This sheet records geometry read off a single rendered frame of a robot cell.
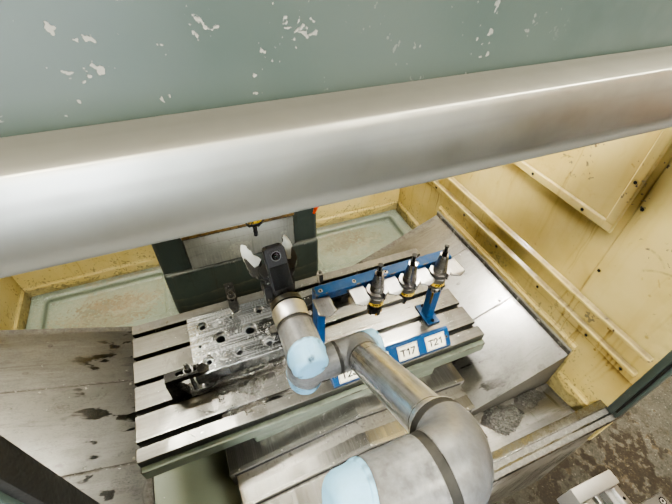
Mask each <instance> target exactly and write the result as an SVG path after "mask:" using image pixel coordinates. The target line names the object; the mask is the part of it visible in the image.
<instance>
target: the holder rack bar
mask: <svg viewBox="0 0 672 504"><path fill-rule="evenodd" d="M442 251H443V250H440V251H437V252H433V253H430V254H426V255H423V256H419V257H416V260H417V261H416V262H417V269H418V268H421V267H426V268H427V269H430V266H431V265H432V266H434V264H435V263H436V261H437V259H438V257H439V255H440V253H441V252H442ZM409 261H411V259H409V260H405V261H402V262H399V263H395V264H392V265H388V266H385V267H382V269H383V272H384V278H387V277H391V276H396V278H399V276H400V274H401V273H403V274H404V272H405V270H406V267H407V265H408V263H409ZM375 271H377V269H374V270H371V271H367V272H364V273H360V274H357V275H353V276H350V277H346V278H343V279H339V280H336V281H332V282H329V283H325V284H322V285H318V286H315V287H312V294H313V296H314V298H315V299H318V298H320V297H323V296H327V295H329V296H330V298H333V297H337V296H340V295H343V294H347V293H348V292H347V290H348V289H350V288H354V287H357V286H361V285H363V286H364V288H367V285H368V284H370V285H371V282H372V279H373V277H374V274H375Z"/></svg>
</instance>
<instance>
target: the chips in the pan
mask: <svg viewBox="0 0 672 504"><path fill-rule="evenodd" d="M540 393H541V394H540ZM542 393H543V392H540V391H538V389H532V390H530V391H529V390H527V392H524V393H522V394H520V395H518V396H517V397H514V398H513V399H514V404H518V405H521V406H523V407H524V408H526V409H527V407H528V408H529V410H530V409H532V408H533V409H534V407H535V406H537V405H538V404H537V403H538V402H539V401H540V400H541V401H542V399H543V398H544V400H545V399H547V398H546V397H545V396H544V395H543V394H542ZM512 404H513V403H511V405H507V406H505V405H502V404H501V405H500V406H499V405H498V406H499V407H498V406H497V405H496V406H495V407H493V408H492V407H491V408H490V409H488V410H487V409H486V411H483V415H482V418H481V420H480V421H481V422H480V425H482V426H483V427H486V428H489V429H492V430H493V431H495V432H494V433H493V434H495V433H498V434H501V435H504V436H507V435H508V436H509V435H511V434H510V433H511V432H515V431H517V429H516V428H518V426H519V424H520V423H521V419H522V417H525V416H524V412H523V410H520V409H519V408H518V407H516V406H513V405H512ZM538 406H539V405H538ZM520 425H521V424H520ZM501 435H499V436H500V437H501Z"/></svg>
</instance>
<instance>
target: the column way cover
mask: <svg viewBox="0 0 672 504"><path fill-rule="evenodd" d="M293 215H294V212H293V213H289V214H284V215H280V216H276V217H271V218H267V219H264V221H263V223H262V224H261V225H260V226H259V227H258V226H257V230H258V236H254V232H253V227H250V228H249V227H248V226H247V225H245V224H240V225H236V226H231V227H227V228H222V229H218V230H213V231H209V232H205V233H200V234H196V235H191V236H187V237H182V238H180V239H181V240H183V242H184V245H185V248H186V251H187V254H188V257H189V260H190V263H191V266H192V269H196V268H200V267H204V266H208V265H212V264H216V263H220V262H224V261H228V260H232V259H236V258H240V257H242V255H241V251H240V246H241V245H246V246H247V248H248V250H250V251H252V254H256V253H259V252H262V248H263V247H265V246H268V245H272V244H275V243H281V244H282V236H283V235H286V236H287V237H288V239H289V240H290V242H291V244H295V241H294V226H293Z"/></svg>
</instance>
